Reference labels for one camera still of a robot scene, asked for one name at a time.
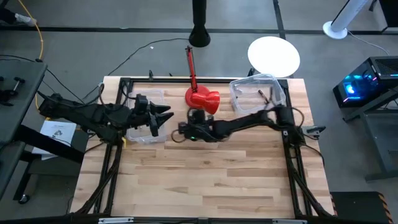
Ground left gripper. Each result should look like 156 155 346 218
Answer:
130 101 175 138

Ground clear plastic bin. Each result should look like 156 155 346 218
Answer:
124 89 167 146
229 73 287 118

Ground red desk lamp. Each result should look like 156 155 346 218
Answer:
185 45 221 115

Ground black pole stand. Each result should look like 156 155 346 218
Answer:
188 0 211 48

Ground white round stool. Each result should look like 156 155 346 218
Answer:
247 36 301 78

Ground white paper sheet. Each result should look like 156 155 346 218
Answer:
32 120 77 161

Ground grey black clamp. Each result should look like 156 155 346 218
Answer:
303 125 326 138

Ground grey side table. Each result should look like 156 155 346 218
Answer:
0 59 90 205

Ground black clamp tool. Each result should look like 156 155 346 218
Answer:
0 77 25 107

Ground person's foot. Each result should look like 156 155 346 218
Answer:
0 7 37 27

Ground white tower fan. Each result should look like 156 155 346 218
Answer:
322 0 371 40

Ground black mat yellow stripes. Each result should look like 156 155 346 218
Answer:
330 191 394 224

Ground grey equipment stand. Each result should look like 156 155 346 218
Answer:
341 90 398 181

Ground black computer with coloured lights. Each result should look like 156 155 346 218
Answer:
332 55 398 109

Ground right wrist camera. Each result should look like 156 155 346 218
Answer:
188 108 208 123

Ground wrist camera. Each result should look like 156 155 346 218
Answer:
188 108 208 123
134 94 149 114

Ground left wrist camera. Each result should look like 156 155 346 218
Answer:
134 94 149 114

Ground black metal table frame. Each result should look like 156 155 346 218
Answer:
70 77 335 218

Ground black floor cable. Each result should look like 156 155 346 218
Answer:
82 37 190 102

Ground thin black cable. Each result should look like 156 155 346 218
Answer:
0 54 85 103

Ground silver bracket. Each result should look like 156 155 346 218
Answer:
98 217 134 224
272 219 308 224

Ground yellow cable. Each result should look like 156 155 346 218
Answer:
17 0 47 110

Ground white cable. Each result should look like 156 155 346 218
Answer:
346 30 389 55

